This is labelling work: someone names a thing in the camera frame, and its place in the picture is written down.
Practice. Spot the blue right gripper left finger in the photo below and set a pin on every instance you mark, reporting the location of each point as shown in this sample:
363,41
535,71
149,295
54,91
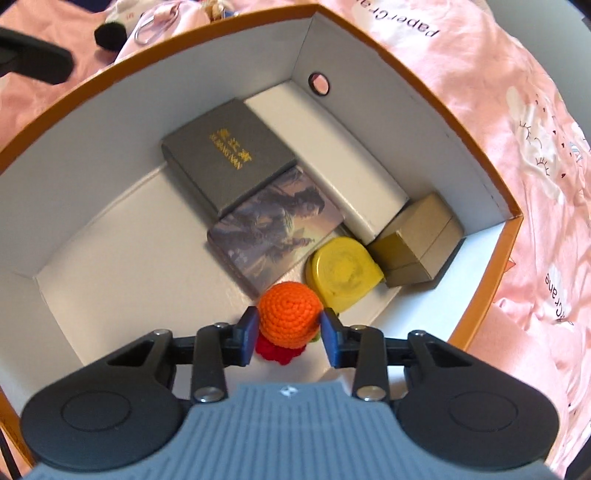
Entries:
245,335

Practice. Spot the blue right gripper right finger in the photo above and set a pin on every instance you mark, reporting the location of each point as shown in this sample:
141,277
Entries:
333,338

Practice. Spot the orange crochet ball toy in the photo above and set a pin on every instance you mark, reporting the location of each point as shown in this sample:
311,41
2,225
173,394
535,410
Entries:
289,319

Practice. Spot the yellow round tape measure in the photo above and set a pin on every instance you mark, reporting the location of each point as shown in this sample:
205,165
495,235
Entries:
341,273

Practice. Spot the orange cardboard storage box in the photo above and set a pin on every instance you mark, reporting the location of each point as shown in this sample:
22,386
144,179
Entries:
99,244

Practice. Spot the dark grey rectangular box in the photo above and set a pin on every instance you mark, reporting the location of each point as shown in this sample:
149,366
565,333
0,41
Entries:
226,155

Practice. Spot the pink striped white plush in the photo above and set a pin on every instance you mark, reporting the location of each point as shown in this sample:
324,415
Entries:
111,36

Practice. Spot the pink pouch with carabiner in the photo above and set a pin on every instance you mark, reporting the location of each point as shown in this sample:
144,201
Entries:
150,22

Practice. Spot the gold small box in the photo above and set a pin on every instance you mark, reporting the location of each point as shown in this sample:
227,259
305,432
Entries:
418,242

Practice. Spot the white long box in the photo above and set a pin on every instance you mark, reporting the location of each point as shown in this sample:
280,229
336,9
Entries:
366,193

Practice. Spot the pink printed duvet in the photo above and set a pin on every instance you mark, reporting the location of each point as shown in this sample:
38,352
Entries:
537,326

